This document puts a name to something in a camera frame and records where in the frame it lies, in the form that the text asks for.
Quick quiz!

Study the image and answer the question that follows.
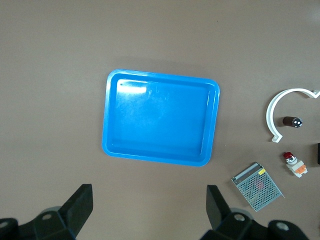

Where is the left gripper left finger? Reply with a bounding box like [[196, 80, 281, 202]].
[[0, 184, 94, 240]]

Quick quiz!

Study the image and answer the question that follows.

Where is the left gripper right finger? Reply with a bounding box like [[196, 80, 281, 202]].
[[201, 184, 311, 240]]

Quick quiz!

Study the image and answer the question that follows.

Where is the small black cylindrical button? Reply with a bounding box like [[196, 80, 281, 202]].
[[282, 116, 304, 129]]

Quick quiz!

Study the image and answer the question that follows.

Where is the metal mesh power supply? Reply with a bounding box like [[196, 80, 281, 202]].
[[230, 161, 285, 213]]

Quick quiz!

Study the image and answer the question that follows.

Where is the red indicator lamp orange base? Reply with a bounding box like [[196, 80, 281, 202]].
[[282, 151, 309, 179]]

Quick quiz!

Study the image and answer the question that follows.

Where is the large white arc clamp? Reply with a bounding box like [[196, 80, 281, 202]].
[[266, 87, 320, 144]]

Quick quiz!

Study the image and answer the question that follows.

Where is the blue plastic tray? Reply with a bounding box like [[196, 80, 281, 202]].
[[101, 69, 221, 168]]

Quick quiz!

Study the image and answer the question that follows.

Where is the brown table cover sheet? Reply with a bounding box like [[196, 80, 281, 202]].
[[0, 0, 320, 240]]

